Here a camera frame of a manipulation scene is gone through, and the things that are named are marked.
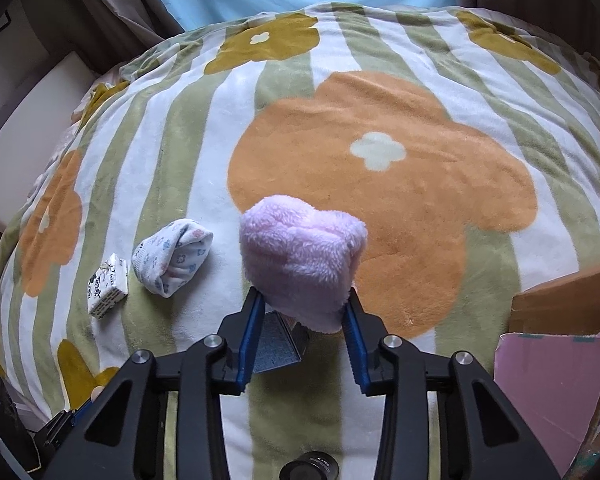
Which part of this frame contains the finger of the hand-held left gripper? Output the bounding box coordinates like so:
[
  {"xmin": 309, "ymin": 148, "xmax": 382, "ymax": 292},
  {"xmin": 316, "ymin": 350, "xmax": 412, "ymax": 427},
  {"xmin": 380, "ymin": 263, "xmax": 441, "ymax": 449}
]
[{"xmin": 32, "ymin": 396, "xmax": 102, "ymax": 462}]

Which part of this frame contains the pink fluffy sock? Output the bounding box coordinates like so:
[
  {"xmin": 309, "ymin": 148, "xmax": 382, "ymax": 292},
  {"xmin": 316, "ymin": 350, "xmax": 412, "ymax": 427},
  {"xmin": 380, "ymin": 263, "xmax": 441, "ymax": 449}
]
[{"xmin": 239, "ymin": 195, "xmax": 369, "ymax": 334}]

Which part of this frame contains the cardboard box with pink lining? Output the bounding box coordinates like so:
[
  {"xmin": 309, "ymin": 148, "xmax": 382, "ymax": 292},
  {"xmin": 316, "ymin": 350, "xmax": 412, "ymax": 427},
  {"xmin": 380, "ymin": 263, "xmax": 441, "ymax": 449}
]
[{"xmin": 495, "ymin": 258, "xmax": 600, "ymax": 480}]

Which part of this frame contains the white board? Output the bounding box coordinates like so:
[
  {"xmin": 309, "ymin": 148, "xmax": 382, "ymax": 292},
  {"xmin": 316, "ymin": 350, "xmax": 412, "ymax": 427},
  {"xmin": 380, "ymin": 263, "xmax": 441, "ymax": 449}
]
[{"xmin": 0, "ymin": 50, "xmax": 102, "ymax": 233}]

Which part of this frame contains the striped floral blanket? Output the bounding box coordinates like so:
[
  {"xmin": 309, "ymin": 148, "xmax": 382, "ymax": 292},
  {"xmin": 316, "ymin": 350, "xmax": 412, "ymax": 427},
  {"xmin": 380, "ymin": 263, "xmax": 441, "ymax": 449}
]
[{"xmin": 0, "ymin": 2, "xmax": 600, "ymax": 480}]

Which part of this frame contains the small white printed box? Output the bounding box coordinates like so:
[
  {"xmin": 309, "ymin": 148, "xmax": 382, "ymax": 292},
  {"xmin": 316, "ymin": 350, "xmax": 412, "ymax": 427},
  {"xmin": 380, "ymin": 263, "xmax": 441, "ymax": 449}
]
[{"xmin": 87, "ymin": 253, "xmax": 129, "ymax": 319}]

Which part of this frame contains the grey-blue printed box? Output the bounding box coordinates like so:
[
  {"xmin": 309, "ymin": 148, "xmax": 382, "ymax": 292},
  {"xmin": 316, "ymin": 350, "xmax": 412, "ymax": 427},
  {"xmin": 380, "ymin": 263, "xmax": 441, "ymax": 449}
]
[{"xmin": 252, "ymin": 310, "xmax": 311, "ymax": 375}]

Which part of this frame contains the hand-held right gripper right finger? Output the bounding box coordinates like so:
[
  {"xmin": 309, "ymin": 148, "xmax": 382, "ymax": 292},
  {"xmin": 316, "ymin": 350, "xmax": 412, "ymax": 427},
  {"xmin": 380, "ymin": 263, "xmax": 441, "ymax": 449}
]
[{"xmin": 342, "ymin": 293, "xmax": 561, "ymax": 480}]

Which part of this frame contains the beige curtain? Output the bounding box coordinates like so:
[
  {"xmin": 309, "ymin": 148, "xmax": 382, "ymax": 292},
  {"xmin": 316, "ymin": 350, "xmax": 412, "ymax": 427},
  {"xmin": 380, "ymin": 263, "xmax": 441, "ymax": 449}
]
[{"xmin": 45, "ymin": 0, "xmax": 187, "ymax": 63}]

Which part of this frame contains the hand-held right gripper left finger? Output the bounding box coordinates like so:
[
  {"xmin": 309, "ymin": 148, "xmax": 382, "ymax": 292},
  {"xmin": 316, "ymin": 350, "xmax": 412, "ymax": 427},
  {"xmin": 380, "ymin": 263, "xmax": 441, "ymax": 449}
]
[{"xmin": 42, "ymin": 287, "xmax": 266, "ymax": 480}]

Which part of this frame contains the white patterned sock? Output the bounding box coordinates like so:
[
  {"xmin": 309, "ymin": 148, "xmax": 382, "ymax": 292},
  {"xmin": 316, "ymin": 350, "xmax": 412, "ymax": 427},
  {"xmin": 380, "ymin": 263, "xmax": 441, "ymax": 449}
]
[{"xmin": 131, "ymin": 218, "xmax": 215, "ymax": 299}]

